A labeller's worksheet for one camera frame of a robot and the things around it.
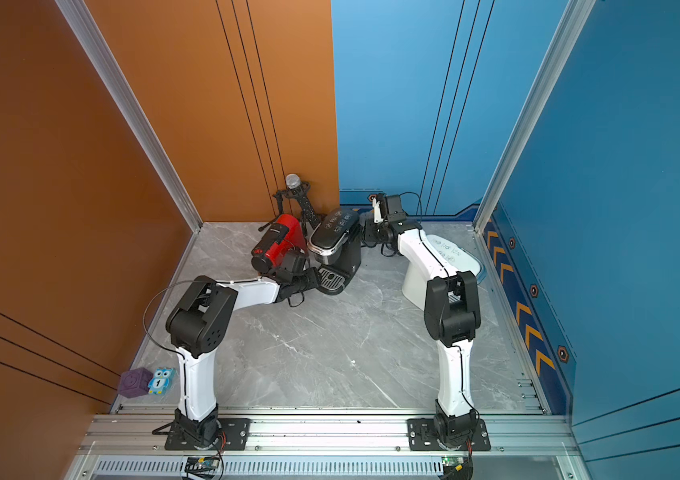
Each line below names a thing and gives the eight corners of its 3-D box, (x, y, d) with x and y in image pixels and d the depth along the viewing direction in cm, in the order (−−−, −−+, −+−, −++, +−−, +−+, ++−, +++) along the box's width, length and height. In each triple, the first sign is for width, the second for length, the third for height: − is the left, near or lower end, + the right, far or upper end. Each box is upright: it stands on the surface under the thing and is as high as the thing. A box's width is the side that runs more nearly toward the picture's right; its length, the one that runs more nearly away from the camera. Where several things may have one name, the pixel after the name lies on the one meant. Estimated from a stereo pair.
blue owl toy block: (148, 395, 82) (144, 393, 80) (159, 370, 86) (155, 367, 84) (169, 395, 82) (165, 393, 80) (178, 370, 86) (175, 367, 84)
